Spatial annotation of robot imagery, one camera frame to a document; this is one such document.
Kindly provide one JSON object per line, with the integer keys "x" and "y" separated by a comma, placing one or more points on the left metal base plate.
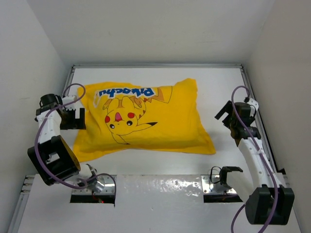
{"x": 102, "y": 185}

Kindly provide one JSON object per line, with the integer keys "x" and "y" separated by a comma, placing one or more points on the yellow pillowcase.
{"x": 122, "y": 116}

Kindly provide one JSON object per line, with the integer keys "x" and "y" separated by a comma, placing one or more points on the metal base plate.
{"x": 102, "y": 185}
{"x": 210, "y": 187}

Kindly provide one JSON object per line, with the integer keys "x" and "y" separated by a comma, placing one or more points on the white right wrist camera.
{"x": 253, "y": 105}

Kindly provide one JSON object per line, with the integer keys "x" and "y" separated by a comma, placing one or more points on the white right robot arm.
{"x": 266, "y": 200}

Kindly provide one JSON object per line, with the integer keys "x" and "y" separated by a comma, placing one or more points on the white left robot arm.
{"x": 52, "y": 157}

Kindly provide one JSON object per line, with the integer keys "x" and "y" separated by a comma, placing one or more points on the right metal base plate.
{"x": 210, "y": 187}

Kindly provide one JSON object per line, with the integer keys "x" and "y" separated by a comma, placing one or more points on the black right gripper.
{"x": 227, "y": 108}

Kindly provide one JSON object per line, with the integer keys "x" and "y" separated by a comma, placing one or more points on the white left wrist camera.
{"x": 68, "y": 100}

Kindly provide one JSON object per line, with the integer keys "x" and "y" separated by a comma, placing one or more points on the aluminium table frame rail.
{"x": 150, "y": 150}

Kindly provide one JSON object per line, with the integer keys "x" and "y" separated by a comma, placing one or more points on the white front cover board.
{"x": 144, "y": 204}

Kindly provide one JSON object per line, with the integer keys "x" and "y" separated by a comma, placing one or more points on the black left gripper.
{"x": 76, "y": 123}

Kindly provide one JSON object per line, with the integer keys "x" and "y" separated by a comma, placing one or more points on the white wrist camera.
{"x": 253, "y": 105}
{"x": 68, "y": 100}

